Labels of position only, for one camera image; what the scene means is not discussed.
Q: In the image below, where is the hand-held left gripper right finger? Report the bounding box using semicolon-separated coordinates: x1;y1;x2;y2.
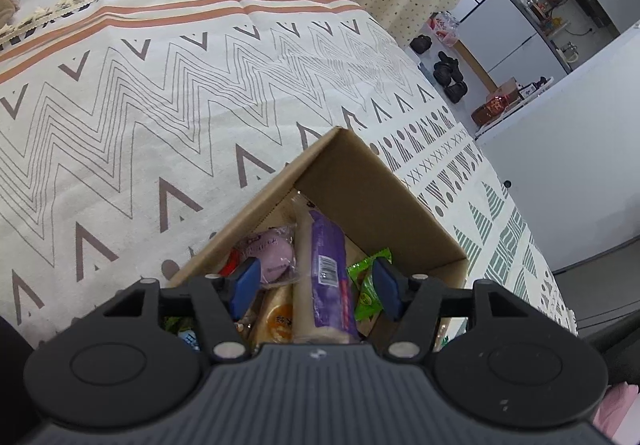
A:
371;257;540;360

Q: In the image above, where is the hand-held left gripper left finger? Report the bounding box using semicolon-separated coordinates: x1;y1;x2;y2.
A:
102;257;264;361

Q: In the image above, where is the green packet yellow circle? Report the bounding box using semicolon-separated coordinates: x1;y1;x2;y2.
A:
347;248;392;324

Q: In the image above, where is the round purple snack packet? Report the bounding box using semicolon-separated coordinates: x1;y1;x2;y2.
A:
239;223;299;284

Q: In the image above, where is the rice cracker packet orange label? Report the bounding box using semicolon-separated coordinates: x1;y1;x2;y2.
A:
250;285;294;347

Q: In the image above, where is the long white snack packet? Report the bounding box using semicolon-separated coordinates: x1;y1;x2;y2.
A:
292;195;362;346

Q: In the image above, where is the brown cardboard box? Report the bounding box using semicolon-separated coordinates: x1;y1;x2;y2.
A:
162;126;470;353

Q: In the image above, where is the small red snack packet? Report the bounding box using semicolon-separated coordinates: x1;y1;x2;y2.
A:
219;248;244;277

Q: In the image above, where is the patterned blanket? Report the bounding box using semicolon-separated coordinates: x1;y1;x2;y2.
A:
0;0;580;351

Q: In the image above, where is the red orange bag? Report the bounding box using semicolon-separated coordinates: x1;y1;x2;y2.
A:
471;94;522;127

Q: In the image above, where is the white cabinet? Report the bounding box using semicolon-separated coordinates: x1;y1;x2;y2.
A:
474;24;640;272

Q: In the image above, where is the pink white plastic bag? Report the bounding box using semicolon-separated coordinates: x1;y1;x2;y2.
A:
429;12;459;47

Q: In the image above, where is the pink cloth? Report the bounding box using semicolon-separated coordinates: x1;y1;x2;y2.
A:
591;381;640;442

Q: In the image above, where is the cluttered metal shelf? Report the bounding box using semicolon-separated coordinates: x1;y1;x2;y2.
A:
499;0;622;73

